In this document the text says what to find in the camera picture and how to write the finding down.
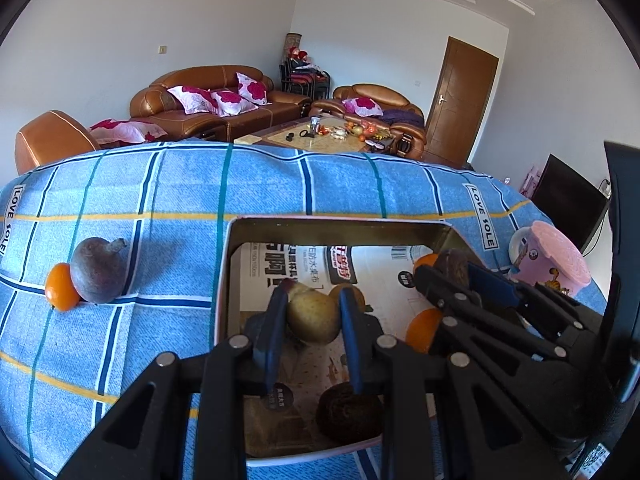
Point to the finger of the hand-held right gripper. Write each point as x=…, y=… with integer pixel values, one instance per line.
x=450, y=300
x=495, y=285

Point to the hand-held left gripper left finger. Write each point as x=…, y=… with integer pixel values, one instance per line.
x=275, y=340

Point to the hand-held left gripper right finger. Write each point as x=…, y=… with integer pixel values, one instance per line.
x=352, y=340

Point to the orange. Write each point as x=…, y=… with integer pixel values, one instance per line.
x=61, y=287
x=425, y=262
x=422, y=331

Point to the small yellow-brown fruit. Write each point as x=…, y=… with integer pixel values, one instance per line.
x=361, y=297
x=312, y=317

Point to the brown round fruit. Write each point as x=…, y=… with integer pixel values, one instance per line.
x=350, y=412

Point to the pink tin box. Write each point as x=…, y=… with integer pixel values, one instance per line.
x=235, y=270

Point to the pile of small fruits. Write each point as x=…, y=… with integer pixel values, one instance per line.
x=365, y=128

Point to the pink lidded cup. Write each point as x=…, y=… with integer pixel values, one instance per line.
x=555, y=260

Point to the printed paper sheet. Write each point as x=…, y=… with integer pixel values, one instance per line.
x=300, y=270

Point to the black flat television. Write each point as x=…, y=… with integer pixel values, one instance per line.
x=570, y=200

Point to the blue plaid blanket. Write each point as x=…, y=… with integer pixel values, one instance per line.
x=175, y=185

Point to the brown wooden door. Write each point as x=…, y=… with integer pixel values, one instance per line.
x=462, y=100

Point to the purple throw blanket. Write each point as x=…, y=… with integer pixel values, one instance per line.
x=405, y=117

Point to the purple beetroot with stem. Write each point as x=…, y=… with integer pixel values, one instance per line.
x=97, y=272

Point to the wooden coffee table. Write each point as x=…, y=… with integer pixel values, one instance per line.
x=280, y=132

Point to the white pink floral pillow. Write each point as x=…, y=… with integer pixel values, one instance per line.
x=232, y=102
x=192, y=98
x=362, y=105
x=252, y=89

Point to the clear drinking glass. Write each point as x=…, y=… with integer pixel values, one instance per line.
x=315, y=123

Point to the short brown leather sofa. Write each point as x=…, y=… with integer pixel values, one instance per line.
x=370, y=93

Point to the pink floral cushion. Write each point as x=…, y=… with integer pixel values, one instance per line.
x=122, y=131

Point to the stack of dark chairs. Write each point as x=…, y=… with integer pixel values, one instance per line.
x=305, y=82

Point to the long brown leather sofa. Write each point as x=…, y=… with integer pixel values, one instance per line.
x=210, y=80

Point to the red plush toy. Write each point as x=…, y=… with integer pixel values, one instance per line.
x=300, y=54

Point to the rolled brown mat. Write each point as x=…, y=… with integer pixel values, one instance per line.
x=293, y=41

